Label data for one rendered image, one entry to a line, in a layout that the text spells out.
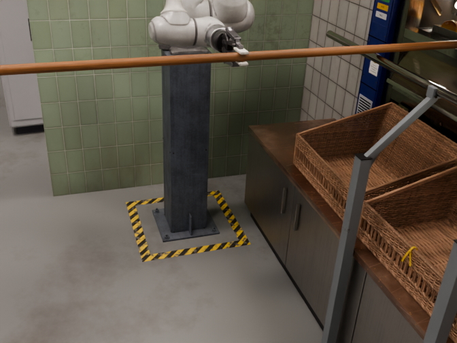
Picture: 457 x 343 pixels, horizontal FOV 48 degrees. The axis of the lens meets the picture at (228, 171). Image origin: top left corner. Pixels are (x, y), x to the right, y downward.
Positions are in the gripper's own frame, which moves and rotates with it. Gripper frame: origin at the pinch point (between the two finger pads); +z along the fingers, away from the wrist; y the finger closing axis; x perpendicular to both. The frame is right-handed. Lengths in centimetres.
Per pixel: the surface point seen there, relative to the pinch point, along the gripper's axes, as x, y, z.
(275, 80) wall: -73, 55, -124
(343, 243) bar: -29, 58, 35
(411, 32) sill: -90, 2, -29
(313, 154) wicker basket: -40, 48, -12
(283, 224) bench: -36, 90, -22
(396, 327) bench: -33, 70, 64
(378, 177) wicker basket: -72, 60, -7
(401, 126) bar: -42, 14, 36
